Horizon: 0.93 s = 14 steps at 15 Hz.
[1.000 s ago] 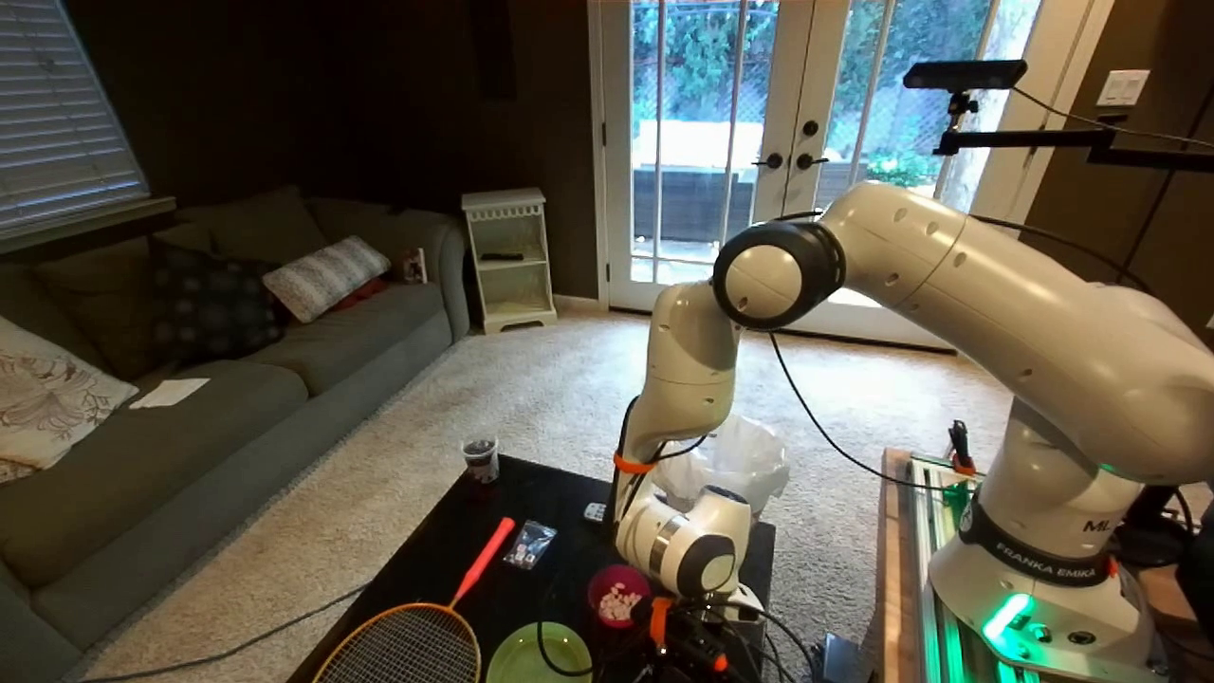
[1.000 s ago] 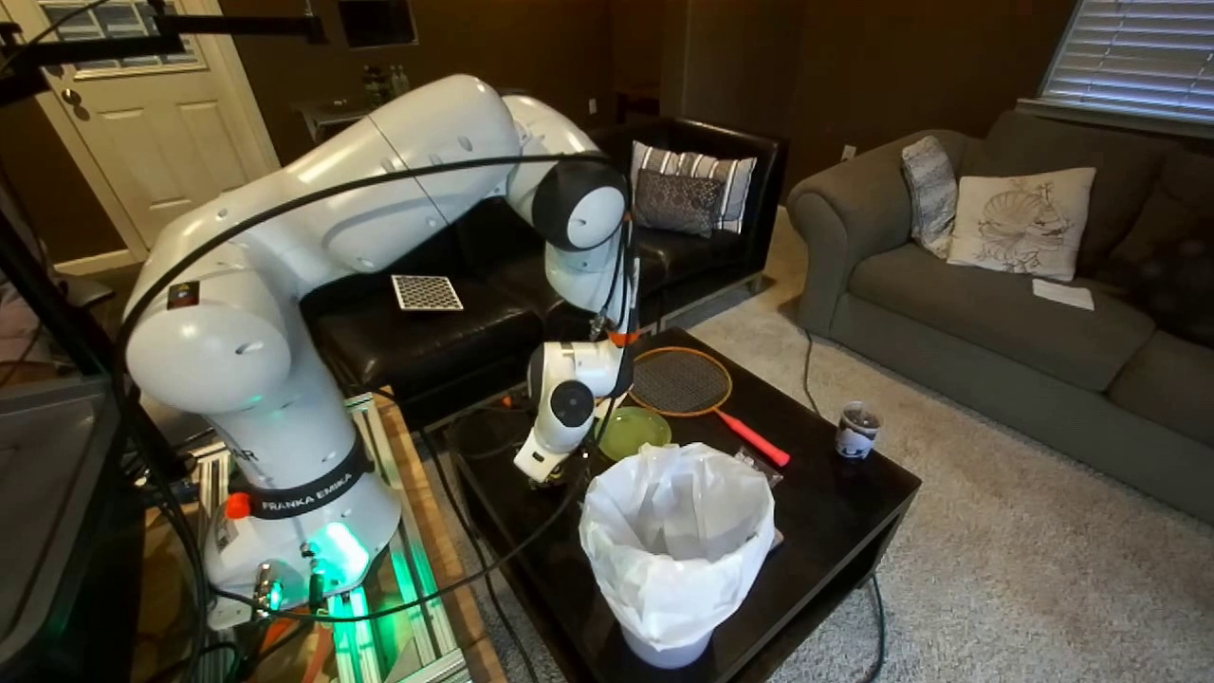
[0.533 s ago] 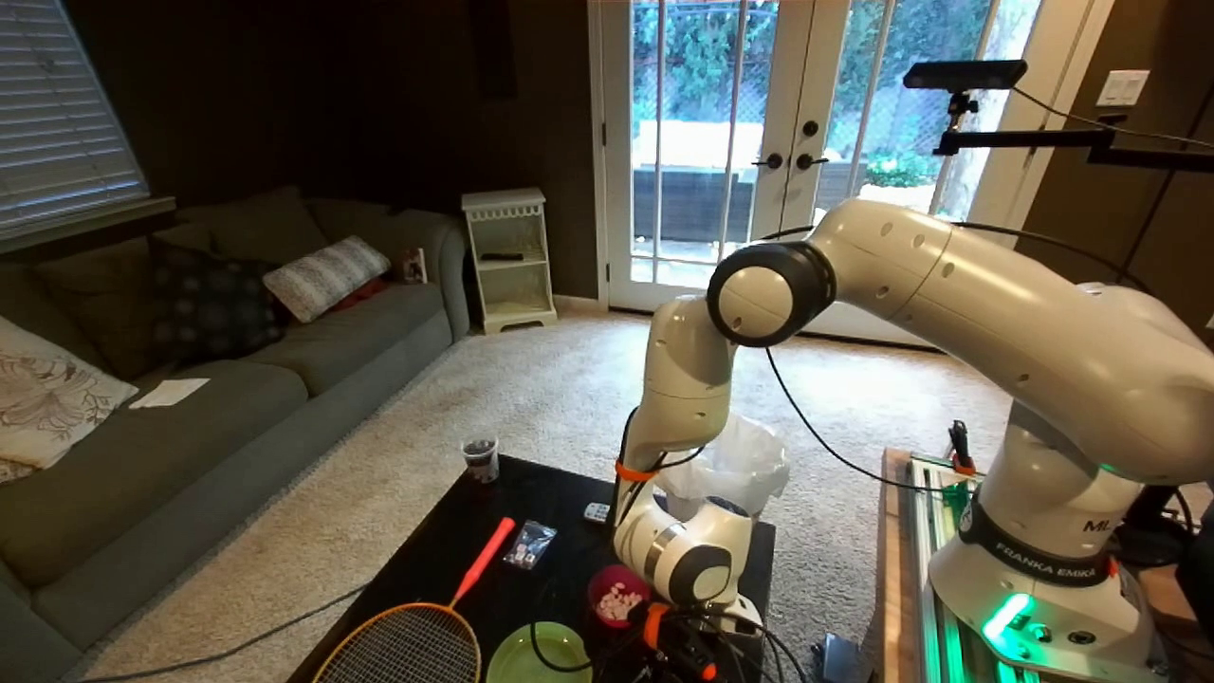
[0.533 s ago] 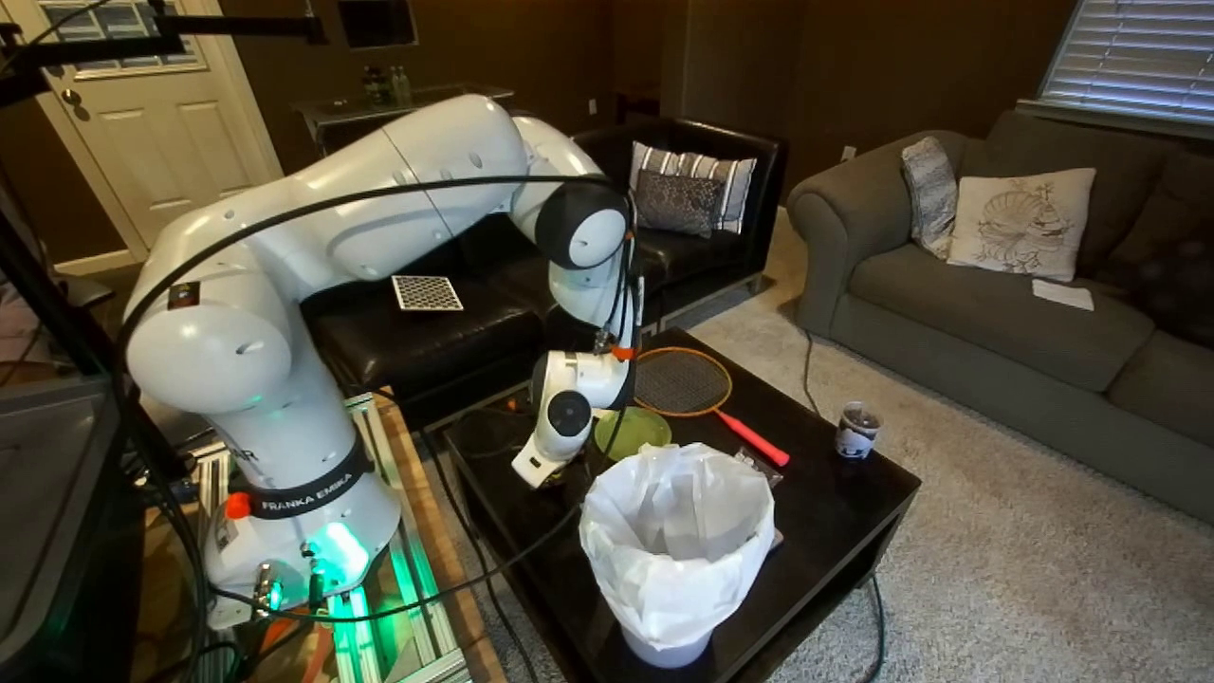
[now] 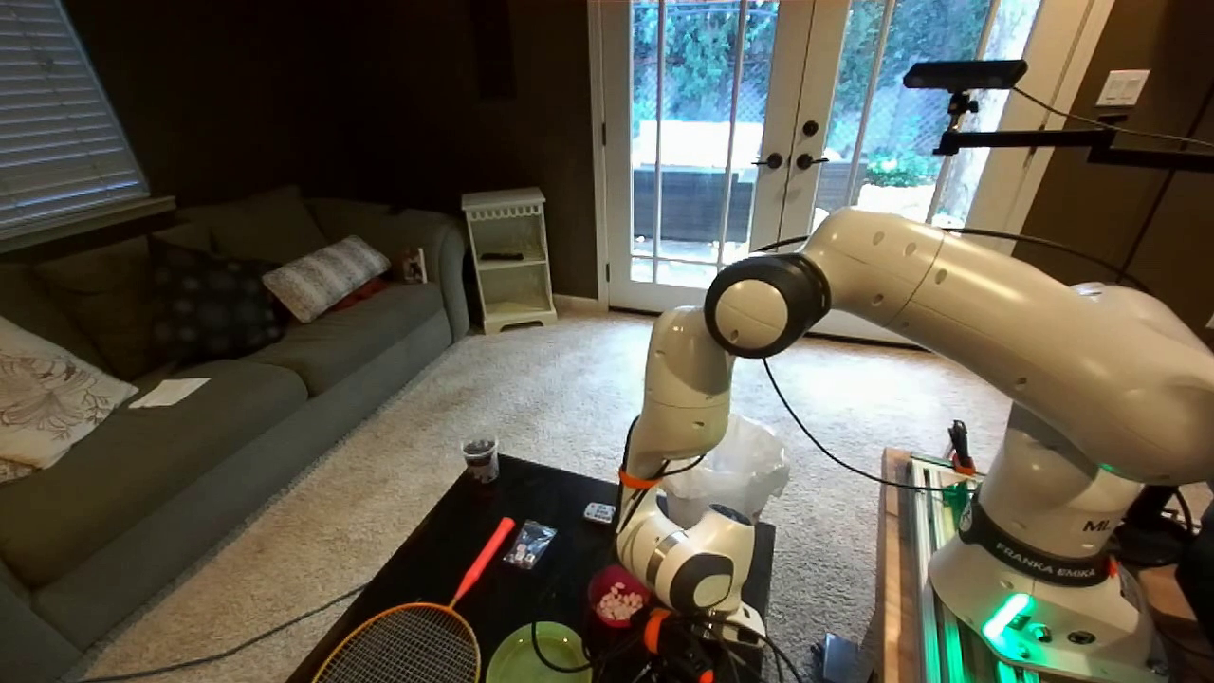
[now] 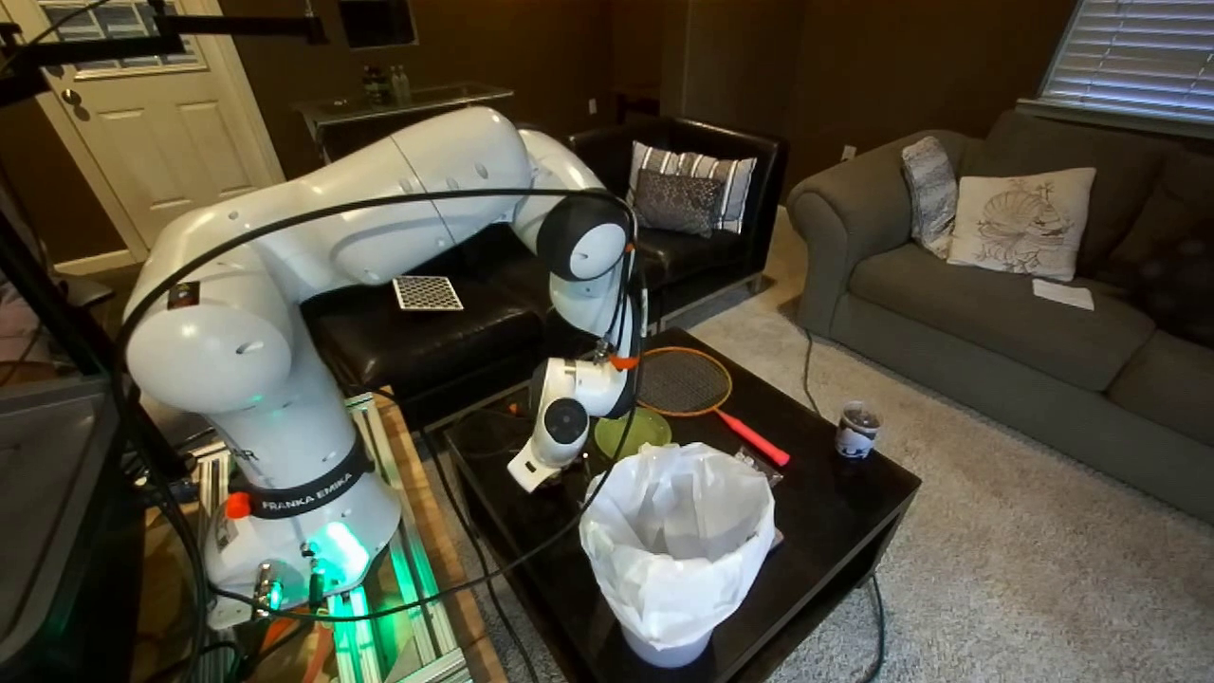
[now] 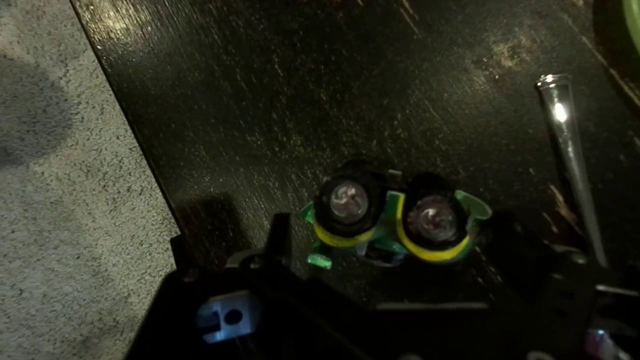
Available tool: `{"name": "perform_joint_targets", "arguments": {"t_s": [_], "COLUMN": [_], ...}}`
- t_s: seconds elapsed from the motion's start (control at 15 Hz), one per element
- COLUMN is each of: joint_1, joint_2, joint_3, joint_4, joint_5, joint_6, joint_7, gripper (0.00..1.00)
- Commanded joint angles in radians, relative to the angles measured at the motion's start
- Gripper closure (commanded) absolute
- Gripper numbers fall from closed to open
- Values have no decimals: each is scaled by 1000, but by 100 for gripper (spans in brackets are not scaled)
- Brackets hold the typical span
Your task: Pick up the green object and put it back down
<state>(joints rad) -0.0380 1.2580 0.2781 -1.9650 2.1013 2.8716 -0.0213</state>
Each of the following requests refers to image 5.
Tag striped white throw pillow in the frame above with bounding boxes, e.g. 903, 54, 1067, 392
259, 230, 393, 325

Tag black floor cable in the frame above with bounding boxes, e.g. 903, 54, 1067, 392
81, 584, 373, 683

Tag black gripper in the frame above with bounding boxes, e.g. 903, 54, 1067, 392
651, 617, 776, 683

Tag green plastic plate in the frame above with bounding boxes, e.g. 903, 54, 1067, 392
482, 617, 594, 683

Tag white lined trash bin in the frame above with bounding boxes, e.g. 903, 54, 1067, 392
679, 415, 798, 525

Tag white window blinds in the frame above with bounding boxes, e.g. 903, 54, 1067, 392
0, 0, 160, 248

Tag white paper sheet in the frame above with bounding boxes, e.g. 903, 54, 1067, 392
125, 375, 212, 415

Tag orange badminton racket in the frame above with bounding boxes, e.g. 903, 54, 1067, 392
306, 513, 523, 683

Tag black stereo camera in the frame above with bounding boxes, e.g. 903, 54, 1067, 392
898, 57, 1030, 95

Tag red bowl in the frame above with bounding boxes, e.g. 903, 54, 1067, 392
585, 560, 656, 635

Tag white printed throw pillow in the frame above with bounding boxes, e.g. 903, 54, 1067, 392
0, 315, 140, 484

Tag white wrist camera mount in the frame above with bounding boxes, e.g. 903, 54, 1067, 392
719, 604, 769, 641

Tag small clear plastic bag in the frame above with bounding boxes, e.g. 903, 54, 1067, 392
502, 516, 561, 571

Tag blue object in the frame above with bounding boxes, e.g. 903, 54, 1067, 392
808, 631, 881, 683

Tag white french door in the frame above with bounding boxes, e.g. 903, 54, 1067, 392
769, 0, 1015, 339
602, 0, 791, 318

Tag small white shelf unit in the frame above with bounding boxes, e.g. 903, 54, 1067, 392
459, 184, 561, 339

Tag dark patterned throw pillow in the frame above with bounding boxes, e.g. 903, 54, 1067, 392
149, 237, 288, 363

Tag brown throw pillow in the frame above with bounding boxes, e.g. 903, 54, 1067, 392
35, 230, 176, 378

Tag gray fabric sofa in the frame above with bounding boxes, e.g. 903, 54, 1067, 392
0, 184, 475, 683

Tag white wall switch plate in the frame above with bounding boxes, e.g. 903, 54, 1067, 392
1092, 64, 1154, 110

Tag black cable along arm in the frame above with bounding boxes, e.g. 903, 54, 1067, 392
613, 222, 1148, 506

